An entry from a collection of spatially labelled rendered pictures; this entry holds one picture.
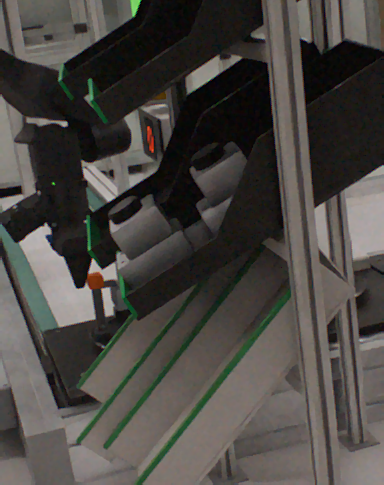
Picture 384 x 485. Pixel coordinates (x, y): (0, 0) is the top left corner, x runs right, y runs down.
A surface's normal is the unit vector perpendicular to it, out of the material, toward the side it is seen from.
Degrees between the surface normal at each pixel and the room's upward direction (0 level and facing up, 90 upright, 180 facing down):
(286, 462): 0
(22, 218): 91
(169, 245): 90
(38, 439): 90
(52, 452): 90
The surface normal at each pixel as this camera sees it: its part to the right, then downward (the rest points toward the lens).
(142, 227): 0.11, 0.27
